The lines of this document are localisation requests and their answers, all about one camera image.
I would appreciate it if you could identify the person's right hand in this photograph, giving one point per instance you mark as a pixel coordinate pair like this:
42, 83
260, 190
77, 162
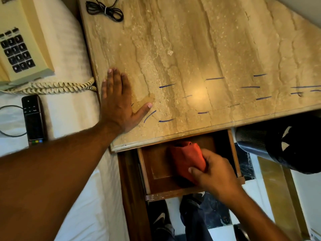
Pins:
218, 178

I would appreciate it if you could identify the person's left hand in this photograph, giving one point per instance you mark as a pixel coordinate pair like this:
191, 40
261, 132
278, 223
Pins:
116, 107

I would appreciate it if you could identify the red cleaning cloth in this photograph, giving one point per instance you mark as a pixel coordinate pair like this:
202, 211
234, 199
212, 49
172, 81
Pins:
185, 155

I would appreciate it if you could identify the wooden drawer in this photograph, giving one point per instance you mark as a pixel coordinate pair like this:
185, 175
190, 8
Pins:
155, 163

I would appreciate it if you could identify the black remote control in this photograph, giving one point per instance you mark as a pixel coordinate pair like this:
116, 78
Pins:
33, 120

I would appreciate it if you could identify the clear drinking glass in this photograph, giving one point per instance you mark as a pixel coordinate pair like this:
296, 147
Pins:
10, 120

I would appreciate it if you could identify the cream push-button telephone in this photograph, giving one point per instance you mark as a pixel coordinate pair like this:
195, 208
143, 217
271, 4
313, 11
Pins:
25, 27

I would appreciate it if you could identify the person's right forearm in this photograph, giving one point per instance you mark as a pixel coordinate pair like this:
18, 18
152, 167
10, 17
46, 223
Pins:
253, 220

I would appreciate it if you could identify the person's black right shoe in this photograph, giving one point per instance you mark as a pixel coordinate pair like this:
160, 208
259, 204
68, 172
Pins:
196, 197

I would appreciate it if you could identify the person's black shoe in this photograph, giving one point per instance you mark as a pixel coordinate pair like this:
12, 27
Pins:
159, 218
196, 197

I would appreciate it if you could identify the person's dark trousers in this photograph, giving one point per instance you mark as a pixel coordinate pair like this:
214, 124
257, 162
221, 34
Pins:
193, 223

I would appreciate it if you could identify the person's black left shoe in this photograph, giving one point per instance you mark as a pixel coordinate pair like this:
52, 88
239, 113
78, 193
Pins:
159, 218

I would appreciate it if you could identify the black waste bin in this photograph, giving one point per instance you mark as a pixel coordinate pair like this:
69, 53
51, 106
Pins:
301, 148

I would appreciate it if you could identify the brown wooden nightstand body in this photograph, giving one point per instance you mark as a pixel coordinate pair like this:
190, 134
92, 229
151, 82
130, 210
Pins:
130, 198

